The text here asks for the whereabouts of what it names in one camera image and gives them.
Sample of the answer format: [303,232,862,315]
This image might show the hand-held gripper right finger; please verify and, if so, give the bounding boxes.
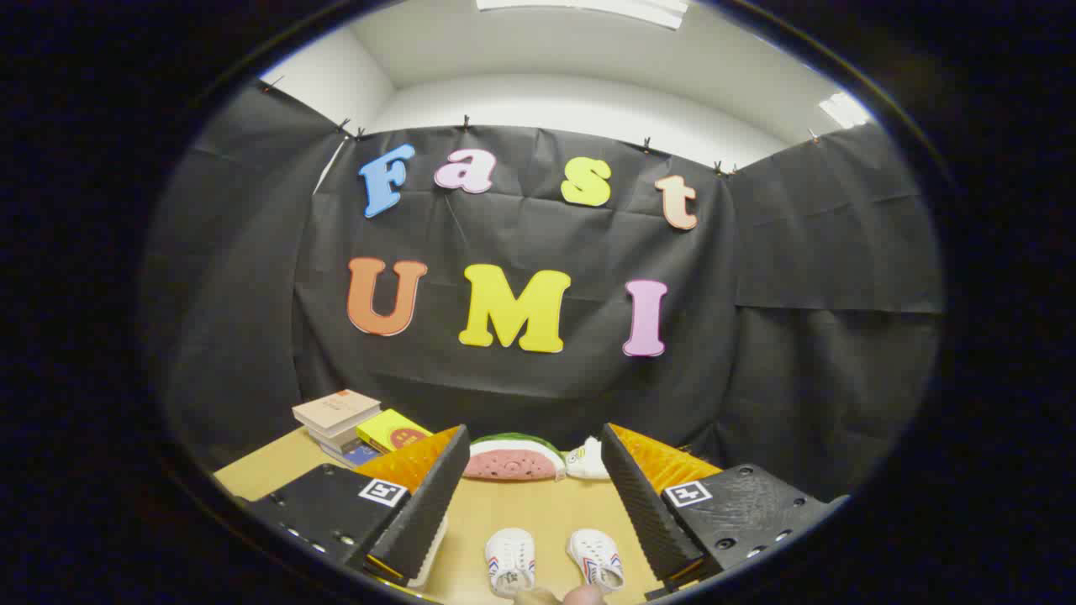
[599,423,850,599]

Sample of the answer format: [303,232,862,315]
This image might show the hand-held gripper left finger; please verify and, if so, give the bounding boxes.
[244,424,472,587]

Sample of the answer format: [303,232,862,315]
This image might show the white canvas shoe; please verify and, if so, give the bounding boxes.
[565,528,625,594]
[485,528,537,598]

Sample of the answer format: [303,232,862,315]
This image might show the white plush toy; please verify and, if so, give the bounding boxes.
[565,435,610,481]

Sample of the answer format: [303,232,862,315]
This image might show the blue book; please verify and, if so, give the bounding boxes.
[319,441,383,468]

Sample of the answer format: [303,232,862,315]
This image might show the yellow book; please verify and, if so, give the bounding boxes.
[356,409,434,455]

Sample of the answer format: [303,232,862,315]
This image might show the watermelon slice plush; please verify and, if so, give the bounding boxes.
[462,433,568,482]

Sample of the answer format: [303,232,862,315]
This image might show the grey book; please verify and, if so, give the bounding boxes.
[304,424,362,459]

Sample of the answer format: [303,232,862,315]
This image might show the beige book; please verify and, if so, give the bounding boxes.
[292,389,382,438]

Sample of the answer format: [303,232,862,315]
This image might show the black backdrop cloth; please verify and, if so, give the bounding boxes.
[147,80,942,505]

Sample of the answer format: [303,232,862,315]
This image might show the small ceiling light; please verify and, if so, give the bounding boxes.
[819,91,872,129]

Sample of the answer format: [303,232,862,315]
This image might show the long ceiling light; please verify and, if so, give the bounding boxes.
[476,0,690,31]

